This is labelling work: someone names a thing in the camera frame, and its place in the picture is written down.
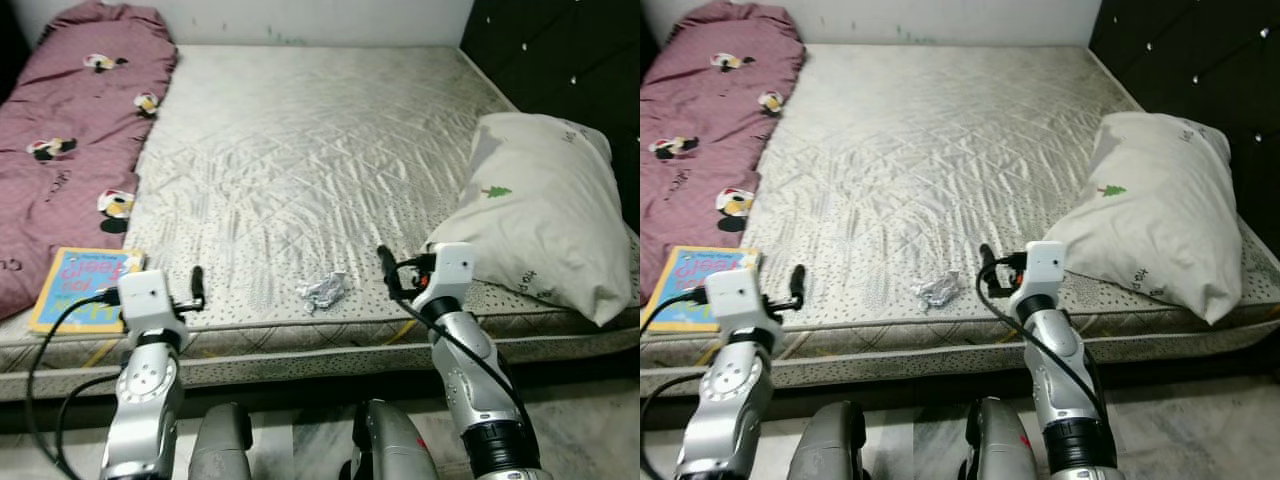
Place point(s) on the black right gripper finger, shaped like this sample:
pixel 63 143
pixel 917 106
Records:
pixel 988 270
pixel 390 272

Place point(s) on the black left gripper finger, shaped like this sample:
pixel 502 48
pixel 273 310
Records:
pixel 197 285
pixel 798 283

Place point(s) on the white paper trash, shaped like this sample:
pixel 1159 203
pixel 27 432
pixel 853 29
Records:
pixel 322 291
pixel 938 290

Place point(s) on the colourful children's book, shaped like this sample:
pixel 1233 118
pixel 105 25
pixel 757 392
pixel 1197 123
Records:
pixel 690 285
pixel 75 288

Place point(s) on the cream pillow with green tree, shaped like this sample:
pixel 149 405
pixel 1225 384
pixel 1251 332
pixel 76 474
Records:
pixel 540 220

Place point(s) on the mauve cartoon print blanket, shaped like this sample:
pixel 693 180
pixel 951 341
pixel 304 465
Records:
pixel 70 110
pixel 690 110

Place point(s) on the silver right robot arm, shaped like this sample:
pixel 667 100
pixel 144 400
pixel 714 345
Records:
pixel 478 385
pixel 1065 385

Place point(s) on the grey quilted mattress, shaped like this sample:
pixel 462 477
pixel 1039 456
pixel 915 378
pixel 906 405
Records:
pixel 300 150
pixel 930 150

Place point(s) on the black bed base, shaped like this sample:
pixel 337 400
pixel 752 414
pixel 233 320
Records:
pixel 920 390
pixel 300 395

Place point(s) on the grey left robot leg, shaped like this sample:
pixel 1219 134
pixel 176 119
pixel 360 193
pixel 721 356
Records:
pixel 828 445
pixel 222 445

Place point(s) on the grey robot leg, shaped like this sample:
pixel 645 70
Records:
pixel 392 445
pixel 1000 445
pixel 828 445
pixel 222 445

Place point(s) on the grey right robot leg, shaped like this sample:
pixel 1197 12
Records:
pixel 1000 445
pixel 392 445

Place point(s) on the black tufted headboard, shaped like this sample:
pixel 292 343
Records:
pixel 1190 60
pixel 560 60

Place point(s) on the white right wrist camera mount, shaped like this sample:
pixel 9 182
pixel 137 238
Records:
pixel 1045 266
pixel 452 268

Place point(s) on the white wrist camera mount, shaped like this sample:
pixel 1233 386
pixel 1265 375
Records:
pixel 1045 266
pixel 452 268
pixel 735 292
pixel 145 292

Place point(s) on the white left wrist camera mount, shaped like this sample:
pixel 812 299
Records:
pixel 145 292
pixel 735 292

